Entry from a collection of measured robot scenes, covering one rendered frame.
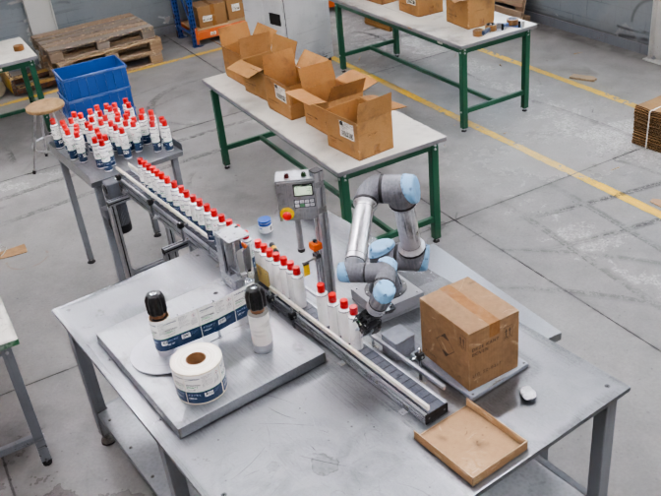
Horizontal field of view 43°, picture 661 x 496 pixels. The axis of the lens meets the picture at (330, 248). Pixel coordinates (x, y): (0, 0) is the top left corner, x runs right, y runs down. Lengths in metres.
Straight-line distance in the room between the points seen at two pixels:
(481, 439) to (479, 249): 2.76
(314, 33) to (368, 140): 4.00
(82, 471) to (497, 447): 2.26
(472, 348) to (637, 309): 2.22
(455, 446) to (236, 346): 1.03
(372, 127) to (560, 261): 1.50
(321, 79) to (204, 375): 3.03
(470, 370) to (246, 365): 0.90
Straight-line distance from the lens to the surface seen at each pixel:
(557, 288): 5.34
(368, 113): 5.10
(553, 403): 3.26
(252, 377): 3.37
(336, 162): 5.19
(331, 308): 3.42
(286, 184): 3.46
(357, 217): 3.23
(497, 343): 3.22
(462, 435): 3.11
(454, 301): 3.26
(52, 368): 5.26
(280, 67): 6.13
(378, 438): 3.12
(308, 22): 8.99
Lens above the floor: 2.99
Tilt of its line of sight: 31 degrees down
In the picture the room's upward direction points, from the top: 6 degrees counter-clockwise
